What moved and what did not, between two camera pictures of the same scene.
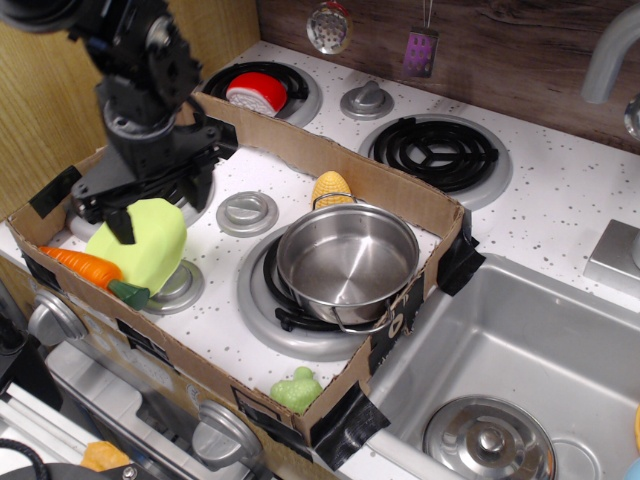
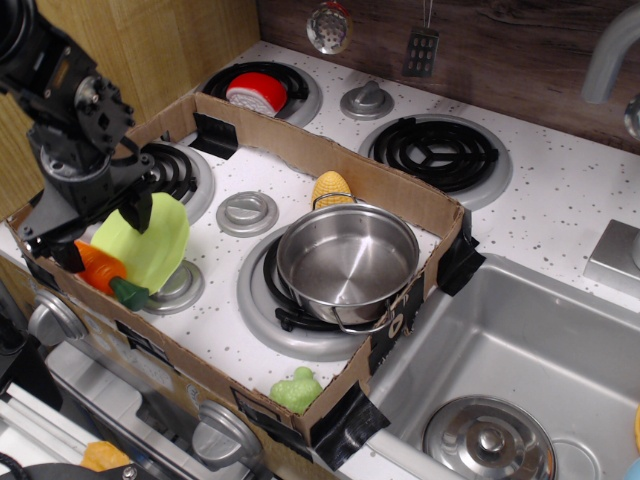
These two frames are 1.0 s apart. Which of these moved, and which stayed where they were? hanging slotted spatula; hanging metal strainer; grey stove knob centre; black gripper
Moved: black gripper
Stayed: grey stove knob centre; hanging slotted spatula; hanging metal strainer
